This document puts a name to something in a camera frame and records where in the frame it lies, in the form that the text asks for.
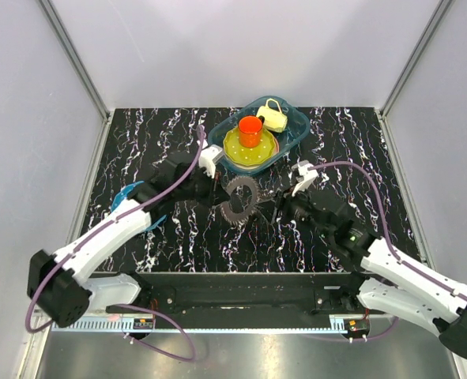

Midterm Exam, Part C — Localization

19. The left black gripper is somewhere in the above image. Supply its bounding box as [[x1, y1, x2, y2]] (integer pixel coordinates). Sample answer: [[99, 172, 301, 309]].
[[175, 165, 232, 209]]

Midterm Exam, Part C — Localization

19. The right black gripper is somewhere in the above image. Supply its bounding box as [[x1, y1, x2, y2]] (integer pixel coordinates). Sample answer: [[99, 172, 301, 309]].
[[254, 181, 333, 241]]

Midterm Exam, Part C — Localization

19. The large ring of keys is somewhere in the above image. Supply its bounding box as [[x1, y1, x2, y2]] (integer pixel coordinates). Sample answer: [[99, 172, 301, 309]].
[[219, 175, 276, 227]]

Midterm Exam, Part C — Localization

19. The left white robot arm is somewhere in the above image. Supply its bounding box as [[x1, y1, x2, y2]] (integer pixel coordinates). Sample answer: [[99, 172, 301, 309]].
[[28, 145, 230, 328]]

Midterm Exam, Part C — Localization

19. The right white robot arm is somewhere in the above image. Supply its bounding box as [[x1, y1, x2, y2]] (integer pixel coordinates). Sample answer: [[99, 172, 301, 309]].
[[273, 190, 467, 359]]

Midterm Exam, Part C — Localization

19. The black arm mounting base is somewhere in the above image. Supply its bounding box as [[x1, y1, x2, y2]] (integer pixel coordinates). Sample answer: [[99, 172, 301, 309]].
[[132, 272, 370, 315]]

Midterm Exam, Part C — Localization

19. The yellow dotted plate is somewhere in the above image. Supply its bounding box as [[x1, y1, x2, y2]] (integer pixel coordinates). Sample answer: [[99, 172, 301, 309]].
[[223, 128, 279, 167]]

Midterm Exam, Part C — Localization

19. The orange cup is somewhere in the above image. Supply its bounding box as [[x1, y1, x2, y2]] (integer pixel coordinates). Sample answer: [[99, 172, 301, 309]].
[[238, 115, 263, 148]]

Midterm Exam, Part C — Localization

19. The cream yellow mug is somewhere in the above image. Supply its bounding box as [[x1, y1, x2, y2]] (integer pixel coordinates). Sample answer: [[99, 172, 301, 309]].
[[256, 98, 288, 133]]

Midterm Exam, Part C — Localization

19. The blue dotted plate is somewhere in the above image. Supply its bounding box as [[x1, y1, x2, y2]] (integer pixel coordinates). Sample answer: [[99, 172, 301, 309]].
[[110, 181, 167, 232]]

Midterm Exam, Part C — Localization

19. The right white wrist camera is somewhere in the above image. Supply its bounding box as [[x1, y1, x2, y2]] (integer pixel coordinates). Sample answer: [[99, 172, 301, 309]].
[[291, 160, 318, 197]]

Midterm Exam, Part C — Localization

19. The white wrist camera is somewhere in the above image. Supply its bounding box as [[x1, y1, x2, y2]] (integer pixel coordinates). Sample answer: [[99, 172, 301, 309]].
[[198, 144, 224, 178], [291, 160, 318, 197]]

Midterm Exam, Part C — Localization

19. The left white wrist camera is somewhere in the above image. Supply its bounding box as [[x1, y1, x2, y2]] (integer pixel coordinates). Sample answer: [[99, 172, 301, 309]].
[[198, 144, 224, 178]]

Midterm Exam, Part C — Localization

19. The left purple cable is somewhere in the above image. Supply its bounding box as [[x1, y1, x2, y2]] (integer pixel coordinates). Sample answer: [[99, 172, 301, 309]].
[[24, 124, 198, 362]]

